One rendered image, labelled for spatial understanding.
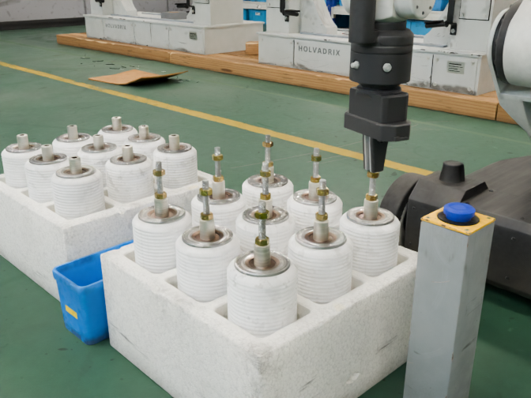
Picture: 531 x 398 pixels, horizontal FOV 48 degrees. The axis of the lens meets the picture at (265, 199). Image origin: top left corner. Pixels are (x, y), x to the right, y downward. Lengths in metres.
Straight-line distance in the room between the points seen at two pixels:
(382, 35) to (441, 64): 2.15
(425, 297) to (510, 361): 0.31
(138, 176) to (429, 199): 0.59
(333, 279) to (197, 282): 0.19
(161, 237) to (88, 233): 0.27
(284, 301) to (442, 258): 0.21
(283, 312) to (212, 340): 0.10
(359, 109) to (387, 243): 0.21
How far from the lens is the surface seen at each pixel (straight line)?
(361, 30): 0.84
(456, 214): 0.80
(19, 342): 1.18
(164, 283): 0.92
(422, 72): 3.05
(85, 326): 1.11
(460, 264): 0.80
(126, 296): 0.99
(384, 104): 0.87
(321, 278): 0.86
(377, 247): 0.94
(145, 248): 0.96
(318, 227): 0.86
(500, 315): 1.25
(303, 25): 3.72
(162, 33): 4.54
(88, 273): 1.18
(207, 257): 0.85
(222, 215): 1.00
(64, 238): 1.16
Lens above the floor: 0.62
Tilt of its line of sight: 21 degrees down
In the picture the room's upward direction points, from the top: straight up
